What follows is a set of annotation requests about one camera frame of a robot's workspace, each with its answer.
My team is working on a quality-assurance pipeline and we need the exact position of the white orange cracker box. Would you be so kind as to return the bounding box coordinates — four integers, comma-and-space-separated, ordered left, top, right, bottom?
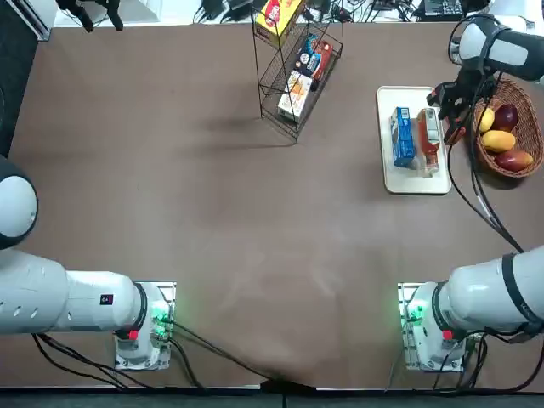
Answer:
277, 70, 314, 120

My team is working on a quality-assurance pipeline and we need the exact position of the cream plastic tray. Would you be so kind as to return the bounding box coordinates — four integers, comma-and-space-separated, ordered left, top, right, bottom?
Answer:
377, 85, 452, 196

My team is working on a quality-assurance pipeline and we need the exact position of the blue Oreo cookie box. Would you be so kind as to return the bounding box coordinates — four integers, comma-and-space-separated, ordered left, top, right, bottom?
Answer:
389, 106, 416, 168

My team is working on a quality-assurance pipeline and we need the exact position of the brown wicker basket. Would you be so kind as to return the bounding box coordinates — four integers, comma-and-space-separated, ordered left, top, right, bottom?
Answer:
467, 78, 544, 179

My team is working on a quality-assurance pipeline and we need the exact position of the blue red biscuit box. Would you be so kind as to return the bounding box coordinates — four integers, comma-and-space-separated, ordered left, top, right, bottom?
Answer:
295, 33, 335, 82

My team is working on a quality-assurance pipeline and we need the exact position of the black right base cable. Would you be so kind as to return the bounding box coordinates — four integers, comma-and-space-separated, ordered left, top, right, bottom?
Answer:
433, 329, 544, 392

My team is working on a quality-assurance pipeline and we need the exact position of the dark red apple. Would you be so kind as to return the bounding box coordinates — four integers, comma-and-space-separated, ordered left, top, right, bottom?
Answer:
492, 104, 520, 133

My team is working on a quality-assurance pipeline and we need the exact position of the black base cable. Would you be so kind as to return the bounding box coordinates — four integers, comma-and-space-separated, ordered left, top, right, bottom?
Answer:
31, 320, 318, 390
433, 329, 544, 392

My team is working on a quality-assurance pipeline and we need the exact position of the yellow snack box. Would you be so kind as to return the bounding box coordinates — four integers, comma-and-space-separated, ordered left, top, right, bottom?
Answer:
254, 0, 306, 47

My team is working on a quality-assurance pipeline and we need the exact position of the white aluminium rail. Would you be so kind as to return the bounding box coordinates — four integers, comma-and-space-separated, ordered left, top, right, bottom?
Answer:
16, 0, 56, 42

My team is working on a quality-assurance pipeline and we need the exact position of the small yellow mango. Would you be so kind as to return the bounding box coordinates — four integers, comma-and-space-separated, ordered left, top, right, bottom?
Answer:
478, 108, 496, 133

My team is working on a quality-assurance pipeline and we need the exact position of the long yellow mango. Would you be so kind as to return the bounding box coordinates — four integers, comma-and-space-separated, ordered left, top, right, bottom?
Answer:
480, 129, 516, 153

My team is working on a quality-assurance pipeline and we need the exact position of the black labelled power adapter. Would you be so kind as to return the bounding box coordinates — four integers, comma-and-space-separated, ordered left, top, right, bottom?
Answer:
423, 0, 464, 17

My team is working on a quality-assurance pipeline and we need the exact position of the black wire shelf rack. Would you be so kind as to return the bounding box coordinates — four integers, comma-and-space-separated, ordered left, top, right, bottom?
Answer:
251, 0, 345, 141

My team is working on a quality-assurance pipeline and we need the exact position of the black left base cable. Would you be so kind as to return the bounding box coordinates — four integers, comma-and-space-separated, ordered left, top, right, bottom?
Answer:
31, 320, 318, 390

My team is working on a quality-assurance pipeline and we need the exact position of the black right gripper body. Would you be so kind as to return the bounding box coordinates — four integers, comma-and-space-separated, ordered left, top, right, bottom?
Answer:
454, 67, 485, 101

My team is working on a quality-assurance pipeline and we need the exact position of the red yellow mango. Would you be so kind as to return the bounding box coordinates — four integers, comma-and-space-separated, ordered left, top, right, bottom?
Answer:
495, 150, 535, 173

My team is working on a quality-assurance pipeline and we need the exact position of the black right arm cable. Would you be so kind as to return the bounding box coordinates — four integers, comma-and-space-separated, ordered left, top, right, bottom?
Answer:
445, 14, 526, 254

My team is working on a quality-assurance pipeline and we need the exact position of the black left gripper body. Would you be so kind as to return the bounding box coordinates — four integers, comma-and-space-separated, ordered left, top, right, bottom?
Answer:
56, 0, 122, 9

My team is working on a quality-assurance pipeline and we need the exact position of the orange black barcode scanner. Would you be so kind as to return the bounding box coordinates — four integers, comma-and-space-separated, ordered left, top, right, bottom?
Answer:
427, 82, 468, 146

